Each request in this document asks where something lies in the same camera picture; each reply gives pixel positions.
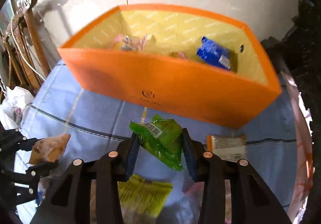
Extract clear bread bun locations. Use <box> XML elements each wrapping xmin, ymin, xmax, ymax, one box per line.
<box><xmin>28</xmin><ymin>134</ymin><xmax>71</xmax><ymax>165</ymax></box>

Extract orange white biscuit packet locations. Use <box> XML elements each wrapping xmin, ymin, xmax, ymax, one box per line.
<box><xmin>206</xmin><ymin>135</ymin><xmax>247</xmax><ymax>162</ymax></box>

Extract white plastic bag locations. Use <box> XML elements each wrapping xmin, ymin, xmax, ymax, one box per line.
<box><xmin>1</xmin><ymin>86</ymin><xmax>34</xmax><ymax>130</ymax></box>

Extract pink floral cloth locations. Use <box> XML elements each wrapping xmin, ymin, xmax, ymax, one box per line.
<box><xmin>281</xmin><ymin>72</ymin><xmax>314</xmax><ymax>223</ymax></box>

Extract light blue checked tablecloth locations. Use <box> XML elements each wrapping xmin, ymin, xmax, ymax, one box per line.
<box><xmin>21</xmin><ymin>61</ymin><xmax>297</xmax><ymax>223</ymax></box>

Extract yellow green snack packet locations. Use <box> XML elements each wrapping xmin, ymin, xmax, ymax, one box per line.
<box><xmin>118</xmin><ymin>174</ymin><xmax>173</xmax><ymax>223</ymax></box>

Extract wooden chair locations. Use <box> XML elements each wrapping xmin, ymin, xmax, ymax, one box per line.
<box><xmin>1</xmin><ymin>0</ymin><xmax>51</xmax><ymax>95</ymax></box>

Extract orange cardboard box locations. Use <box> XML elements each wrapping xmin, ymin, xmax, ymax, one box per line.
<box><xmin>58</xmin><ymin>3</ymin><xmax>281</xmax><ymax>128</ymax></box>

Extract pink wrapped snack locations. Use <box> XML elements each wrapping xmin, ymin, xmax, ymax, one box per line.
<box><xmin>108</xmin><ymin>34</ymin><xmax>156</xmax><ymax>51</ymax></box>

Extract blue snack packet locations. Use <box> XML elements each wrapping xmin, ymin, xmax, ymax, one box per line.
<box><xmin>196</xmin><ymin>36</ymin><xmax>231</xmax><ymax>71</ymax></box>

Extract white cable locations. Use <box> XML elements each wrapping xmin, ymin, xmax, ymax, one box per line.
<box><xmin>10</xmin><ymin>16</ymin><xmax>47</xmax><ymax>82</ymax></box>

